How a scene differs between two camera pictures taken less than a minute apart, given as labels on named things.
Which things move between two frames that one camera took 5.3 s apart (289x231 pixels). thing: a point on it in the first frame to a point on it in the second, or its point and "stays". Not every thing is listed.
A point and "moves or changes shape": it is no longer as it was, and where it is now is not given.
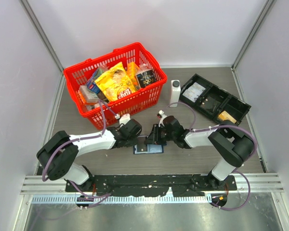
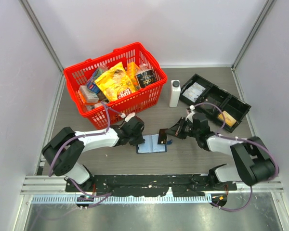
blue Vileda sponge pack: x=91 y=83 stays
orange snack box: x=132 y=68 stays
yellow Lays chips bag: x=116 y=83 stays
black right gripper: x=153 y=137 to x=175 y=130
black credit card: x=141 y=146 moves or changes shape
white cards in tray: x=194 y=92 stays
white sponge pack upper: x=91 y=96 stays
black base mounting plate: x=180 y=185 stays
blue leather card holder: x=151 y=148 moves or changes shape
